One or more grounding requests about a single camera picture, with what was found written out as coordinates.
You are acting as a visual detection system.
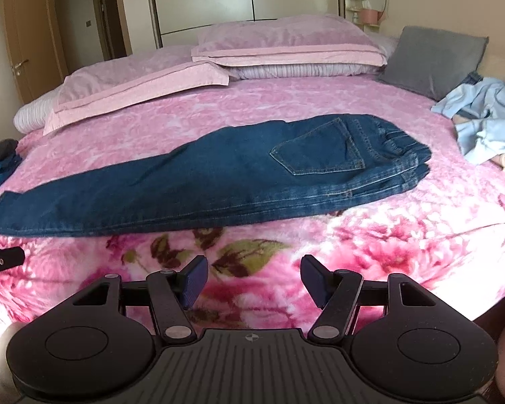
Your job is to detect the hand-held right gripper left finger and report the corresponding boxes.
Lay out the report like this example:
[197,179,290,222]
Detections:
[73,255,211,343]

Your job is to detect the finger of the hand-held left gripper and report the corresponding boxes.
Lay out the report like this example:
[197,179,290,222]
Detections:
[0,247,26,280]

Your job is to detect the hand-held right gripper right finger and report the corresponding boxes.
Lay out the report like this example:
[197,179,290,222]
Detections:
[300,255,436,343]

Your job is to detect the blue denim jeans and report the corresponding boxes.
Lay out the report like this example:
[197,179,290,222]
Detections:
[0,113,432,238]

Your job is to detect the pink floral blanket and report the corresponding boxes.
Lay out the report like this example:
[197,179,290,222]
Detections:
[0,73,505,337]

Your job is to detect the pink pillow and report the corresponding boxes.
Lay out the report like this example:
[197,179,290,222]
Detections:
[43,45,230,135]
[191,13,388,68]

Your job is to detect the light blue garment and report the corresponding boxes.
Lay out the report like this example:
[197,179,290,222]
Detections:
[430,76,505,166]

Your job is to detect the wooden door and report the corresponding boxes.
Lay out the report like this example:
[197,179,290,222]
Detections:
[2,0,68,104]

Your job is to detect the plain white pillow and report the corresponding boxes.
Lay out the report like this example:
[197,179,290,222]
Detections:
[370,34,400,60]

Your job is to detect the grey cushion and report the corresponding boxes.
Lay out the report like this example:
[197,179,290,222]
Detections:
[376,25,489,102]

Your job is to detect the beige cushion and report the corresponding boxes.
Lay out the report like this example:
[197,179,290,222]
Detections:
[475,53,505,89]

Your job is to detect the wooden doorway frame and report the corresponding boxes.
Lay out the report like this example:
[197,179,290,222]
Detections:
[90,0,129,62]

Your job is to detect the white wall shelf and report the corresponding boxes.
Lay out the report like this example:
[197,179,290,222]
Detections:
[345,0,367,26]

